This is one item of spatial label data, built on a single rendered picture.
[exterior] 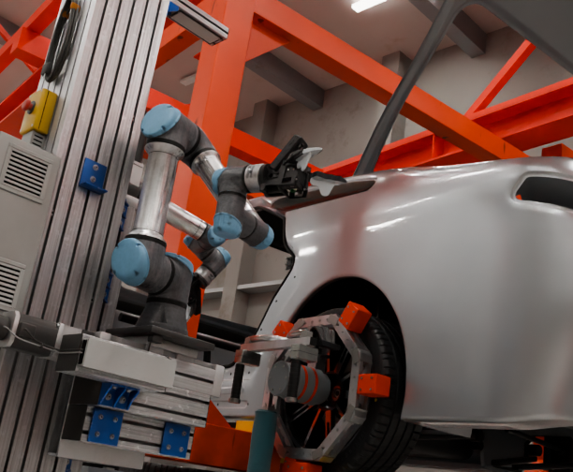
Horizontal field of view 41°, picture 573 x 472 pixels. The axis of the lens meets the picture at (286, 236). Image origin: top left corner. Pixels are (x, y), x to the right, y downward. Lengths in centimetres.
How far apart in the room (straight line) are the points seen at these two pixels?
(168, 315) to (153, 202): 31
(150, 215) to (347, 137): 925
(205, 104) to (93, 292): 142
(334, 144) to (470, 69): 232
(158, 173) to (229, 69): 146
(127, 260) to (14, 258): 28
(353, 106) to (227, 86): 805
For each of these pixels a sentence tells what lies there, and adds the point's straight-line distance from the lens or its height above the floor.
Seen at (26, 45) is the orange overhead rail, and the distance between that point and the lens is 601.
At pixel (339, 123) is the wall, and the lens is 1153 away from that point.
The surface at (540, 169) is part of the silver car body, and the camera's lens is 263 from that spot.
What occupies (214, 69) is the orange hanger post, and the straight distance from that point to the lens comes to 350.
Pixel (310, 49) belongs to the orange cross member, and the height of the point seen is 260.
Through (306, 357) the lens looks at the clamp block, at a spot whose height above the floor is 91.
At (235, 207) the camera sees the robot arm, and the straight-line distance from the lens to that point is 197.
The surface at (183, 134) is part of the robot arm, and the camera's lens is 222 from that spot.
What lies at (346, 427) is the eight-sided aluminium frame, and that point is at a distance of 274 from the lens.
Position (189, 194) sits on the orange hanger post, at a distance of 323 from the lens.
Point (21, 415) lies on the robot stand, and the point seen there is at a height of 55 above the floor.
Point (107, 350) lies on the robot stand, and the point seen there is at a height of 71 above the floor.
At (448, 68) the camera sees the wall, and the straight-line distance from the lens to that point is 1068.
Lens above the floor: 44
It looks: 19 degrees up
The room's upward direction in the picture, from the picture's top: 8 degrees clockwise
